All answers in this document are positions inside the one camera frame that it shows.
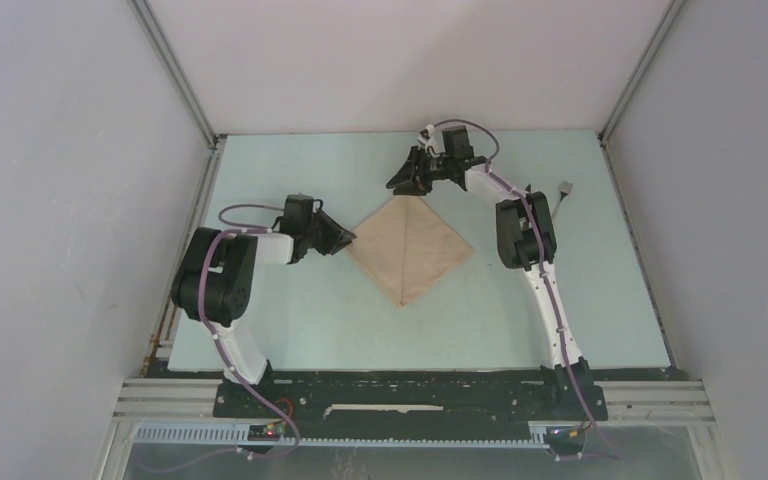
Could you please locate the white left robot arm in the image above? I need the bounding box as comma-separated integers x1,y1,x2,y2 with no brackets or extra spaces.
170,194,357,417

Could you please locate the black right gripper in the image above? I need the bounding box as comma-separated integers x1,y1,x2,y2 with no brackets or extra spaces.
387,145,454,197

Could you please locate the aluminium corner post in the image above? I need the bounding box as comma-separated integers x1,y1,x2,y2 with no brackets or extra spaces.
128,0,220,148
599,0,689,144

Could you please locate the silver fork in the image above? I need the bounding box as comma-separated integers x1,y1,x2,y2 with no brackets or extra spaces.
552,181,573,217

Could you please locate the white cable duct strip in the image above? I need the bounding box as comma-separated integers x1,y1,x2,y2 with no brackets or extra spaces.
133,423,547,449

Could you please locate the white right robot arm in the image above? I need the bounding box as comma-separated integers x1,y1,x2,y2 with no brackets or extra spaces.
386,119,589,418

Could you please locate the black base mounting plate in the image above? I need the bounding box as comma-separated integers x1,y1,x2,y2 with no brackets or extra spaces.
213,368,608,440

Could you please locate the right aluminium corner post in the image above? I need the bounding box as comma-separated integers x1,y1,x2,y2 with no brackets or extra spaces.
599,0,689,144

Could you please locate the left aluminium corner post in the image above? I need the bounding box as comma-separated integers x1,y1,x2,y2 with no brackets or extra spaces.
128,0,220,148

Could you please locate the beige cloth napkin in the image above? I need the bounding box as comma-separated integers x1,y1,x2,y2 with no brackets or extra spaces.
348,196,474,307

